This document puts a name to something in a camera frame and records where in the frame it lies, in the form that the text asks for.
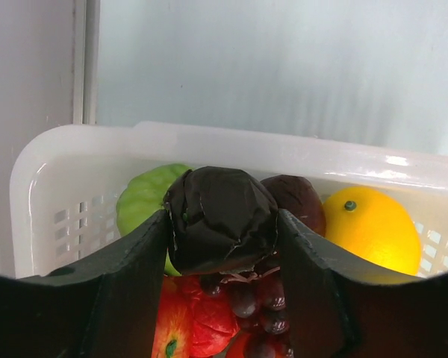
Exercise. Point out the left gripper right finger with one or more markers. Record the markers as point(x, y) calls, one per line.
point(340, 305)

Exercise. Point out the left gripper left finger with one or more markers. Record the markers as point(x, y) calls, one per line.
point(104, 305)

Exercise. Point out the dark mangosteen toy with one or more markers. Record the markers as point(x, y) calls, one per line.
point(223, 220)

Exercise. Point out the white plastic food tray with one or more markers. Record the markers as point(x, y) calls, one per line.
point(65, 183)

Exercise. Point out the red tomato toy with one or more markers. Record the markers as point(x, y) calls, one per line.
point(214, 323)
point(174, 325)

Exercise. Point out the purple grapes toy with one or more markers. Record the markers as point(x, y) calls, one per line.
point(257, 300)

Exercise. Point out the yellow lemon toy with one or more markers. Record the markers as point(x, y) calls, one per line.
point(375, 227)

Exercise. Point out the green squash toy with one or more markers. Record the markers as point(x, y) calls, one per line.
point(144, 195)

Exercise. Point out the dark purple plum toy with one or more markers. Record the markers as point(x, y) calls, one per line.
point(297, 195)

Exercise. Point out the left aluminium frame post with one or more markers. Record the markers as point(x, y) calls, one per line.
point(86, 19)

